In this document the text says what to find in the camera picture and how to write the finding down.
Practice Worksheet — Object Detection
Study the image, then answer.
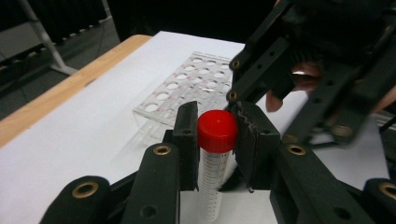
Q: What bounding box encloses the red-capped clear test tube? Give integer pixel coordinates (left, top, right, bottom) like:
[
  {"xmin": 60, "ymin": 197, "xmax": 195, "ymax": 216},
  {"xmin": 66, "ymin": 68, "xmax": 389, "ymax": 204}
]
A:
[{"xmin": 196, "ymin": 109, "xmax": 239, "ymax": 223}]

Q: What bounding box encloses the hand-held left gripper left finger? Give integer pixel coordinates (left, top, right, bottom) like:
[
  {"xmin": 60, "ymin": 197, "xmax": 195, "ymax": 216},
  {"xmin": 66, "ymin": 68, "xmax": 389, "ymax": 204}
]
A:
[{"xmin": 172, "ymin": 100, "xmax": 201, "ymax": 191}]

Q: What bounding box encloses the white table sheet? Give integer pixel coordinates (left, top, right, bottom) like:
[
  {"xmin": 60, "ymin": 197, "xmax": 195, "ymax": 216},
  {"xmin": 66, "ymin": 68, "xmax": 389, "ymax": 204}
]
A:
[{"xmin": 0, "ymin": 30, "xmax": 391, "ymax": 224}]

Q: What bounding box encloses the clear acrylic tube rack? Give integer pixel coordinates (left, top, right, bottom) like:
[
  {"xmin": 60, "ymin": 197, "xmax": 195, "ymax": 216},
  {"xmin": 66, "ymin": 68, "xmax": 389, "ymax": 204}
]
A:
[{"xmin": 132, "ymin": 50, "xmax": 235, "ymax": 142}]

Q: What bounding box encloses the white metal stand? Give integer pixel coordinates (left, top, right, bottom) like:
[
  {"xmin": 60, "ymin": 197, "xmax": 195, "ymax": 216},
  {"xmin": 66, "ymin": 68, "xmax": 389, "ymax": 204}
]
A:
[{"xmin": 17, "ymin": 0, "xmax": 115, "ymax": 76}]

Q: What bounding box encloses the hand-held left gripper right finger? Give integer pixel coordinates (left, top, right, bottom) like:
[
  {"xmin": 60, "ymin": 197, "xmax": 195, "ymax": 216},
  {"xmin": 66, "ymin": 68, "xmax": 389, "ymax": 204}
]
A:
[{"xmin": 231, "ymin": 100, "xmax": 282, "ymax": 193}]

